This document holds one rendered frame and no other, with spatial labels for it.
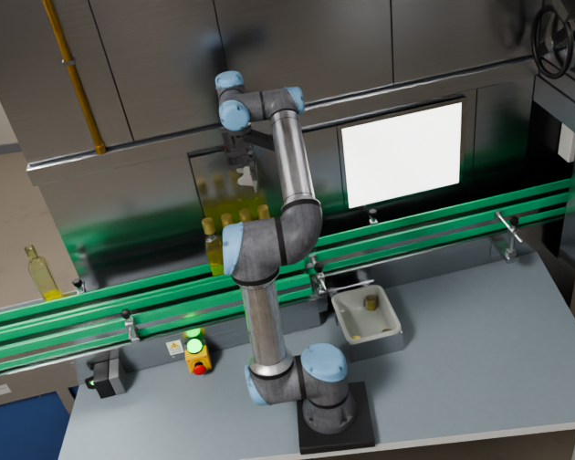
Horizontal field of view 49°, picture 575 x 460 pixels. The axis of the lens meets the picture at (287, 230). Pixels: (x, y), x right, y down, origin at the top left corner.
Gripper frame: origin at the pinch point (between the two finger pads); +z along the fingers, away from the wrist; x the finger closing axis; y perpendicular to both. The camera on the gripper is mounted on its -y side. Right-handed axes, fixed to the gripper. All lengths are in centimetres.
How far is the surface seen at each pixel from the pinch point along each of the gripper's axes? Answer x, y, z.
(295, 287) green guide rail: 13.0, -5.9, 32.6
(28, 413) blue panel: 21, 88, 59
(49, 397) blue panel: 20, 79, 54
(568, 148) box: -19, -108, 20
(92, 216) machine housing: -10, 54, 8
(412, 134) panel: -17, -52, 2
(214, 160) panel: -10.9, 12.0, -4.4
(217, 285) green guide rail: 8.0, 18.4, 30.1
